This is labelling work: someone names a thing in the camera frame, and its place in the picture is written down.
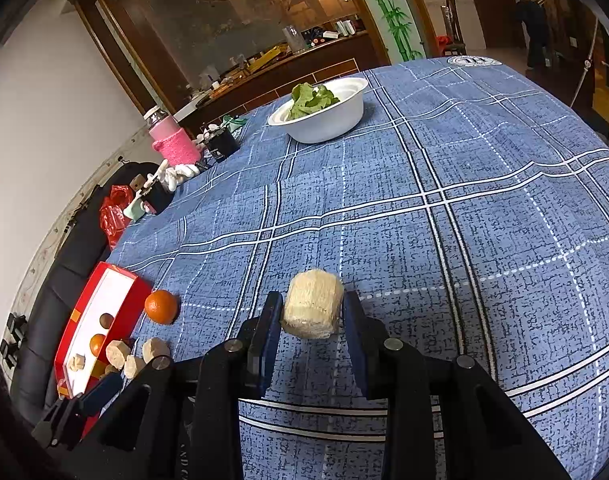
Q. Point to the green lettuce leaves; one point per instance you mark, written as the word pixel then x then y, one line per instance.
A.
pixel 312 99

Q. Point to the small wooden block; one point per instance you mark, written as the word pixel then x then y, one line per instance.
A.
pixel 137 182

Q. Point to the brown wooden sideboard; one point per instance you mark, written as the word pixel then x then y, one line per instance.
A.
pixel 294 77

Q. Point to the black leather sofa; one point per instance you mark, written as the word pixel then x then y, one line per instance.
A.
pixel 74 260

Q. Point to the orange mandarin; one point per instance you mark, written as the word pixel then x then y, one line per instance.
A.
pixel 98 344
pixel 160 306

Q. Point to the clear plastic container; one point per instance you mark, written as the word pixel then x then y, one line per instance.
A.
pixel 293 39

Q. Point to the bottle with pink knit sleeve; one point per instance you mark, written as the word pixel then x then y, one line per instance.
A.
pixel 172 142

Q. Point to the black box with white label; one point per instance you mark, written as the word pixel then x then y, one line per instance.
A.
pixel 222 144

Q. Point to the red box with white inside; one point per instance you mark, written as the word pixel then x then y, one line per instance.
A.
pixel 102 295

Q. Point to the etched glass panel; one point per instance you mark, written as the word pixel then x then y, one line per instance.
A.
pixel 209 15

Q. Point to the red plastic bag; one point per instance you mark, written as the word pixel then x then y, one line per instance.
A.
pixel 113 217

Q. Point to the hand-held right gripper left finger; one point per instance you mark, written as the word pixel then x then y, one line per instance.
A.
pixel 265 345

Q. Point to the dark wooden chair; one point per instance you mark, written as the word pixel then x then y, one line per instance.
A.
pixel 453 25

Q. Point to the mint green cloth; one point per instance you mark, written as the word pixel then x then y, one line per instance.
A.
pixel 134 211

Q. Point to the white bowl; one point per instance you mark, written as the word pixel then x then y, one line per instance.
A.
pixel 324 120

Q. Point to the dark jar with pink label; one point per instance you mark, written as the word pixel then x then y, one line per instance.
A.
pixel 158 199

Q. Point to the bamboo painted panel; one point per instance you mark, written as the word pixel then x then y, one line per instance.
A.
pixel 392 5

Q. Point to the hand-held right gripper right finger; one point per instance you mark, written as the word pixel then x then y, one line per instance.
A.
pixel 357 347

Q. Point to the brown longan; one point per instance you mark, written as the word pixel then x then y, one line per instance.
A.
pixel 106 321

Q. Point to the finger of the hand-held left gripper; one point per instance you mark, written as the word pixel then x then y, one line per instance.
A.
pixel 102 390

